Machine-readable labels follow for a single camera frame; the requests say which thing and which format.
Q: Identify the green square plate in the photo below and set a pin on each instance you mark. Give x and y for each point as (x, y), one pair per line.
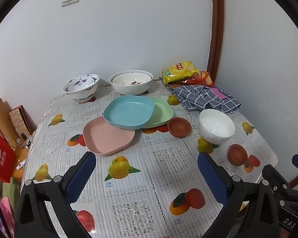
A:
(162, 114)

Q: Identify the small wooden stool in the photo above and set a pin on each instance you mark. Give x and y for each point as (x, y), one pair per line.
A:
(21, 157)

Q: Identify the blue square plate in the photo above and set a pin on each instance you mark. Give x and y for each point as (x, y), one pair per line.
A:
(129, 111)

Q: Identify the small brown clay bowl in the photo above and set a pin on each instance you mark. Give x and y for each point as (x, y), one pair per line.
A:
(237, 153)
(179, 127)

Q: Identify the white bowl orange print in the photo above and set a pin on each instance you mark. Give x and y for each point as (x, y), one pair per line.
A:
(129, 79)

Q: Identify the pink bag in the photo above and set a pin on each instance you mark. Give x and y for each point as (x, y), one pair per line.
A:
(6, 215)

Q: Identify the brown patterned box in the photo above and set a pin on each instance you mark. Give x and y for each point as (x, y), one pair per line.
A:
(19, 121)

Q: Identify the large white lemon bowl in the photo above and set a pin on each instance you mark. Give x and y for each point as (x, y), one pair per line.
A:
(131, 90)

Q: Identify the orange chip bag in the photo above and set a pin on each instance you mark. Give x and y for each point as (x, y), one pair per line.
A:
(205, 78)

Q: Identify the grey checked folded cloth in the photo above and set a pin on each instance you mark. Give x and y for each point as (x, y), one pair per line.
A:
(203, 99)

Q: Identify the fruit print tablecloth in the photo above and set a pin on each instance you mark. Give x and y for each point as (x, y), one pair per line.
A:
(139, 178)

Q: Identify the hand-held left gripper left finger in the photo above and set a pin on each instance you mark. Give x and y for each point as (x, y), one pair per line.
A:
(82, 173)

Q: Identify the brown wooden door frame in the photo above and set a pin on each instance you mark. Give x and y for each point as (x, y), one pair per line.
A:
(217, 29)

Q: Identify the red box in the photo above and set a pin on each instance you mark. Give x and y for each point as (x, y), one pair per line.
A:
(0, 153)

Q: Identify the plain white bowl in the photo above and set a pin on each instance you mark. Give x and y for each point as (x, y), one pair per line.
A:
(216, 126)

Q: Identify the small white tube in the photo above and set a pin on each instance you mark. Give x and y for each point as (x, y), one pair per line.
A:
(20, 165)

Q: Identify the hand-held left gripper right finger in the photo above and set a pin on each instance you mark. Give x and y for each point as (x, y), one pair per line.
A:
(211, 176)

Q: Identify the yellow chip bag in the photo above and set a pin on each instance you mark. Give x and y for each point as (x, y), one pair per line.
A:
(180, 73)

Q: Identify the pink square plate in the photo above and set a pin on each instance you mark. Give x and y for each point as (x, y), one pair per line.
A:
(106, 138)

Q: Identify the blue patterned white bowl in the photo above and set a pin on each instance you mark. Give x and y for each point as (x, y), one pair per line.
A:
(82, 85)

